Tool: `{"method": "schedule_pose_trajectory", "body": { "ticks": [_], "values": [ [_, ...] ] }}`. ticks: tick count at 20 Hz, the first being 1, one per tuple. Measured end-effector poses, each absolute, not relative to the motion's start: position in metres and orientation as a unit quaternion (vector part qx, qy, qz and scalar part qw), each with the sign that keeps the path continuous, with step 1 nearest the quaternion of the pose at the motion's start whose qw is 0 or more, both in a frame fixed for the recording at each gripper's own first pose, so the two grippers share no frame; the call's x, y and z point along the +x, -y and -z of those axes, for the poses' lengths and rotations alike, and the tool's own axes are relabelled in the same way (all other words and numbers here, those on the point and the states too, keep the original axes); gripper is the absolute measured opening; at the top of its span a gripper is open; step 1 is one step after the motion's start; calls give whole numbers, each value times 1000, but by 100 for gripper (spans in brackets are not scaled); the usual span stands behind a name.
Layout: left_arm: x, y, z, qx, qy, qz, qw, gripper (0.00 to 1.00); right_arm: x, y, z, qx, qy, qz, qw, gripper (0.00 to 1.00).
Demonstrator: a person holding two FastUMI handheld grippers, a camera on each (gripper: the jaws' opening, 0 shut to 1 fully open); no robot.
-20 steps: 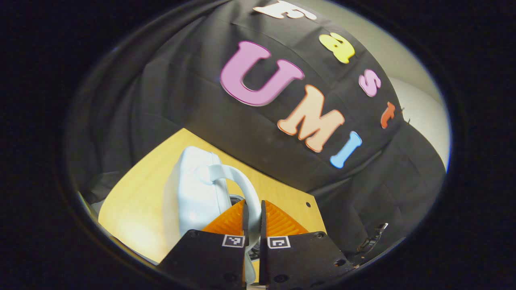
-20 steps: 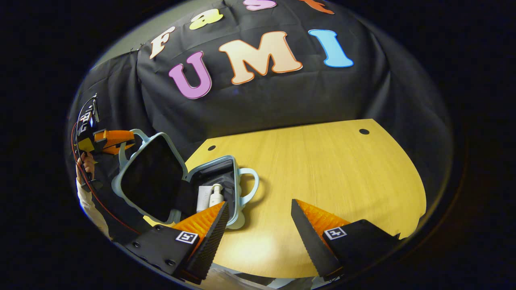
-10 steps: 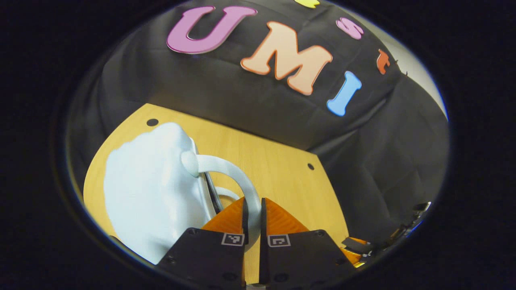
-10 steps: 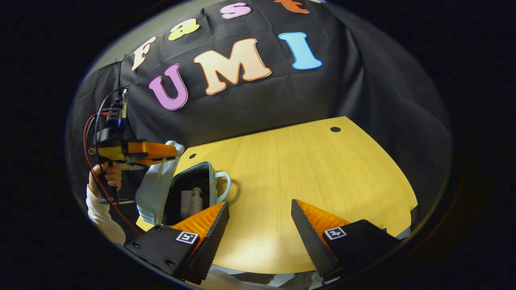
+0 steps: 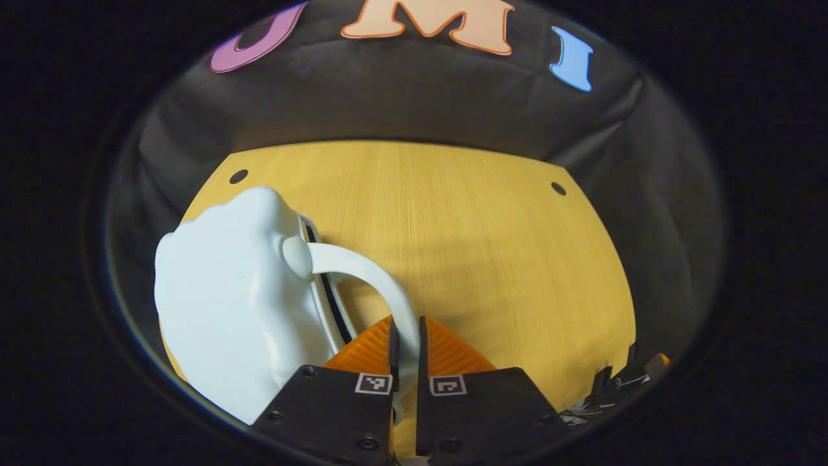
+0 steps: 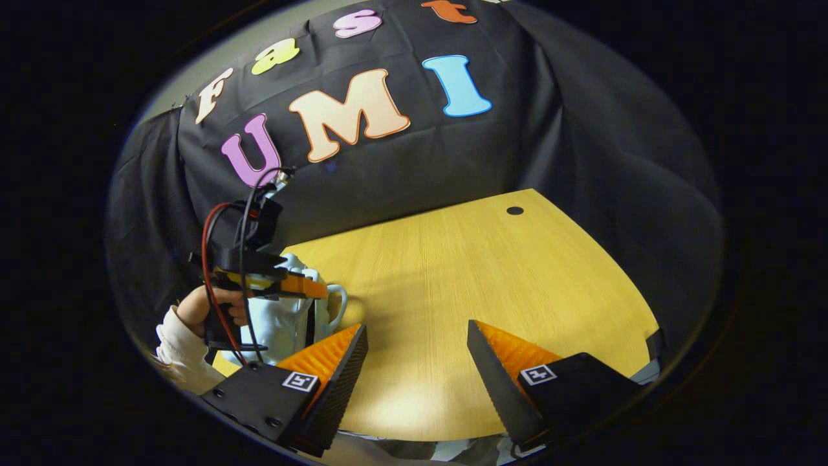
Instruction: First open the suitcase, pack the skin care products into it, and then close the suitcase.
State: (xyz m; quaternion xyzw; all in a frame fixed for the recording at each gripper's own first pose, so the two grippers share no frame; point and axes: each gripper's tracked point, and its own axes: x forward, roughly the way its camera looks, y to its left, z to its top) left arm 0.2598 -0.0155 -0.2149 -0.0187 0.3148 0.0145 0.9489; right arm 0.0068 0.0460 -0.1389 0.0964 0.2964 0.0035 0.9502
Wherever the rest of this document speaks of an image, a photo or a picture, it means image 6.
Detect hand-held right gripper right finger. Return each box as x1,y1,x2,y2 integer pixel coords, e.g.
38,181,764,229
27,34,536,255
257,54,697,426
466,318,642,455

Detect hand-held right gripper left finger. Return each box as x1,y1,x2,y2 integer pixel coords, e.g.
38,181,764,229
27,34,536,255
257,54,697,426
201,323,370,458

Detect light blue suitcase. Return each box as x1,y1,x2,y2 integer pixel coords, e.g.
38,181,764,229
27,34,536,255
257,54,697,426
223,252,349,370

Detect black backdrop cloth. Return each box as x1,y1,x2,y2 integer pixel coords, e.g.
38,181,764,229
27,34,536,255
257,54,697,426
107,0,724,363

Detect black cable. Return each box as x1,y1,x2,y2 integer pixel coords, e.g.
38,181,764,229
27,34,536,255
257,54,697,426
238,167,292,363

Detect red cable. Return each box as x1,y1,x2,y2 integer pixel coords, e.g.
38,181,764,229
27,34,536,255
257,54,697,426
201,202,259,367

